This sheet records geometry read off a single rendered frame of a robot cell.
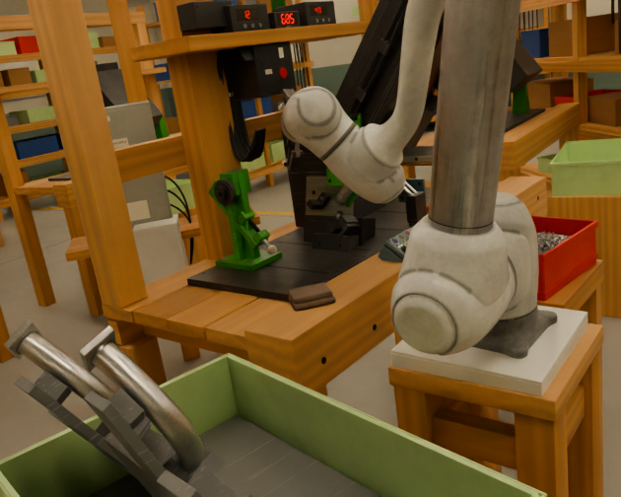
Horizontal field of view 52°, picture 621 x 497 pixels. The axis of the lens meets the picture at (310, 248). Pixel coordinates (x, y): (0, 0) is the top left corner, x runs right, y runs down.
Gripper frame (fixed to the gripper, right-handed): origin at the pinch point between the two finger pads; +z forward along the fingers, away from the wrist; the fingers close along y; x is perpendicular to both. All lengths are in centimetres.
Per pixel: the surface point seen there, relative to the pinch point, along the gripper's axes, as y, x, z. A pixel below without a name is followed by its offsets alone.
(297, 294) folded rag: -38.4, 2.3, -16.3
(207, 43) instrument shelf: 26.5, 17.5, 14.2
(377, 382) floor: -99, -53, 116
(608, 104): 39, -256, 228
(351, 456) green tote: -55, 5, -72
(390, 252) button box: -31.8, -26.1, 0.8
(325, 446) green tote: -55, 7, -67
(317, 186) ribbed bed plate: -12.4, -13.8, 31.9
